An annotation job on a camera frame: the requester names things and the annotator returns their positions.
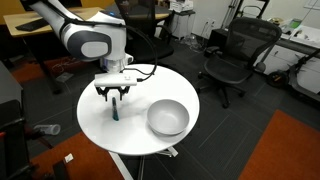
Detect black swivel office chair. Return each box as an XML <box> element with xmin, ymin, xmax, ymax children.
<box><xmin>114</xmin><ymin>0</ymin><xmax>175</xmax><ymax>64</ymax></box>

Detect white printer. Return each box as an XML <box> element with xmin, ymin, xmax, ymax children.
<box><xmin>168</xmin><ymin>0</ymin><xmax>194</xmax><ymax>14</ymax></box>

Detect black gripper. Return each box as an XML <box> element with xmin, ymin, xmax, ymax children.
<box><xmin>97</xmin><ymin>86</ymin><xmax>132</xmax><ymax>102</ymax></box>

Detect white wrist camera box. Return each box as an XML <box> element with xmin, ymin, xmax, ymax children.
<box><xmin>94</xmin><ymin>73</ymin><xmax>138</xmax><ymax>88</ymax></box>

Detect black box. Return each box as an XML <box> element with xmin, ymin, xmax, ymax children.
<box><xmin>203</xmin><ymin>28</ymin><xmax>236</xmax><ymax>58</ymax></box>

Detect light wooden desk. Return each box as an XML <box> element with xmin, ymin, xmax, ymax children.
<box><xmin>154</xmin><ymin>12</ymin><xmax>171</xmax><ymax>21</ymax></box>
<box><xmin>2</xmin><ymin>6</ymin><xmax>104</xmax><ymax>95</ymax></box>

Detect white paper scrap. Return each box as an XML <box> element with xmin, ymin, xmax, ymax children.
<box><xmin>64</xmin><ymin>153</ymin><xmax>75</xmax><ymax>164</ymax></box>

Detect black mesh office chair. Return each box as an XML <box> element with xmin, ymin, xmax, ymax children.
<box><xmin>196</xmin><ymin>17</ymin><xmax>284</xmax><ymax>109</ymax></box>

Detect gray bowl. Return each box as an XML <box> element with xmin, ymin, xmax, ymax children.
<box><xmin>146</xmin><ymin>98</ymin><xmax>191</xmax><ymax>137</ymax></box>

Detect black clamp orange handle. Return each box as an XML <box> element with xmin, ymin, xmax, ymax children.
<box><xmin>0</xmin><ymin>116</ymin><xmax>54</xmax><ymax>149</ymax></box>

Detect tangled floor cables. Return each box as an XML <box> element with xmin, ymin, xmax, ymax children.
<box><xmin>49</xmin><ymin>54</ymin><xmax>88</xmax><ymax>76</ymax></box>

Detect black keyboard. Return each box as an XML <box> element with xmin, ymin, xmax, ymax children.
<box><xmin>14</xmin><ymin>18</ymin><xmax>51</xmax><ymax>33</ymax></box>

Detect black kick scooter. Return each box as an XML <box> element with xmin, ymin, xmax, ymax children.
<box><xmin>264</xmin><ymin>49</ymin><xmax>320</xmax><ymax>108</ymax></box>

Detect gray floor plate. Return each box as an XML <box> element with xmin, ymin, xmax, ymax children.
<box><xmin>54</xmin><ymin>72</ymin><xmax>75</xmax><ymax>84</ymax></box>

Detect teal marker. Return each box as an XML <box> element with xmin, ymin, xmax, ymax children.
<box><xmin>111</xmin><ymin>96</ymin><xmax>120</xmax><ymax>122</ymax></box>

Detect black tripod stand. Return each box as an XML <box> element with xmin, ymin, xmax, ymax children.
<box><xmin>227</xmin><ymin>0</ymin><xmax>268</xmax><ymax>21</ymax></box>

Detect white table base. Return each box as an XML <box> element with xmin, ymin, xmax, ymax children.
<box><xmin>108</xmin><ymin>146</ymin><xmax>179</xmax><ymax>180</ymax></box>

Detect white pedestal cabinet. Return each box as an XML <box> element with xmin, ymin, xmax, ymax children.
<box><xmin>170</xmin><ymin>10</ymin><xmax>197</xmax><ymax>40</ymax></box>

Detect white desk cabinet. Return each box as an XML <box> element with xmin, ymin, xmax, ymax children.
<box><xmin>254</xmin><ymin>18</ymin><xmax>320</xmax><ymax>96</ymax></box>

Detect clear plastic bottle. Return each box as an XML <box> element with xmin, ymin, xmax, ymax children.
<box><xmin>33</xmin><ymin>123</ymin><xmax>62</xmax><ymax>136</ymax></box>

